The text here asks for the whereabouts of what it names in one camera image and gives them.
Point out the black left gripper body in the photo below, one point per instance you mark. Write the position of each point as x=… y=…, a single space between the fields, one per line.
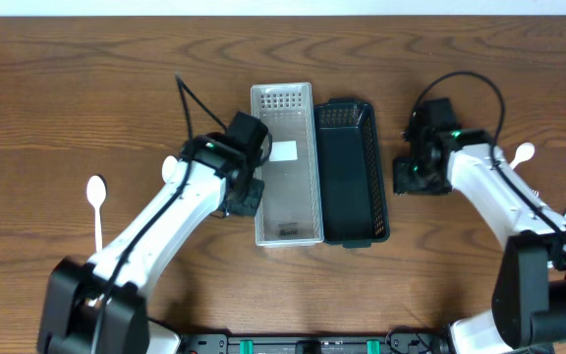
x=248 y=198

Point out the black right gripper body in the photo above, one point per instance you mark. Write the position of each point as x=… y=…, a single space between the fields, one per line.
x=407 y=178

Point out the clear plastic basket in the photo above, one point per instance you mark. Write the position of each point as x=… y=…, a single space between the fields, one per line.
x=289 y=213

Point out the white plastic spoon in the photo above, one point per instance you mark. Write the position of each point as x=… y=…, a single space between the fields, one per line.
x=168 y=168
x=524 y=152
x=96 y=193

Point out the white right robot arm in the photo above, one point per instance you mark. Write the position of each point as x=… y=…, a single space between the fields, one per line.
x=528 y=305

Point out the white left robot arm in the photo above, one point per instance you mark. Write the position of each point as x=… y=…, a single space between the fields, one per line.
x=101 y=306

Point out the dark green plastic basket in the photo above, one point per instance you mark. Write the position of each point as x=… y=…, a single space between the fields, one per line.
x=354 y=209

